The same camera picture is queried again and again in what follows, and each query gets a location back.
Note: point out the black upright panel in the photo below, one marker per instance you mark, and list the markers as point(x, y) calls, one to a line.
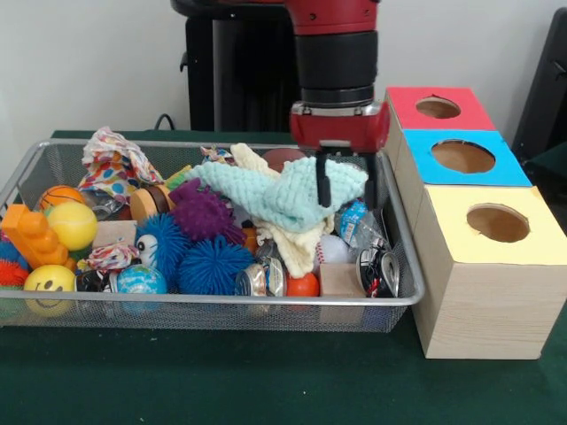
point(549, 88)

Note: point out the dark green tablecloth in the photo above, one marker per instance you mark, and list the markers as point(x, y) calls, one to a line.
point(266, 385)
point(551, 172)

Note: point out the globe print ball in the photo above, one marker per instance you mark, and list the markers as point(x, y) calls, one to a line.
point(142, 281)

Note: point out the mint green knitted cloth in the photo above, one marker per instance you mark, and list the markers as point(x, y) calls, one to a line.
point(274, 195)

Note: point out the small orange basketball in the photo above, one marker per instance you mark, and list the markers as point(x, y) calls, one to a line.
point(59, 195)

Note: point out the wooden box with three holes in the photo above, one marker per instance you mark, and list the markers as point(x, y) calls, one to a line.
point(487, 310)

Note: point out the yellow tennis ball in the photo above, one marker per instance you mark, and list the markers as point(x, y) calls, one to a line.
point(75, 226)

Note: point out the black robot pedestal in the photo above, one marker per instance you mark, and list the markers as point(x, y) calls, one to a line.
point(199, 79)

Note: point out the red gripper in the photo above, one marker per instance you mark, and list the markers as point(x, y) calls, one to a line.
point(336, 130)

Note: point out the cream knitted cloth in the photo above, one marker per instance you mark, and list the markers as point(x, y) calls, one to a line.
point(297, 248)

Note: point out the purple spiky toy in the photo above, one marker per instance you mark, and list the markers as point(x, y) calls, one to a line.
point(204, 212)

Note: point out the blue spiky ball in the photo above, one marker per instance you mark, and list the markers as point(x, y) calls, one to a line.
point(217, 270)

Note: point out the polka dot patterned cloth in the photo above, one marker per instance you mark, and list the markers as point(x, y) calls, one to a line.
point(115, 164)

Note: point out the blue spiky toy with eyes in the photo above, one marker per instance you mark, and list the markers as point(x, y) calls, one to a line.
point(166, 239)

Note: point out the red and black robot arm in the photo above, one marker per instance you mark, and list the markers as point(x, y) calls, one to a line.
point(336, 62)

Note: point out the orange plastic block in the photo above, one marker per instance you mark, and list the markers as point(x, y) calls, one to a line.
point(35, 239)

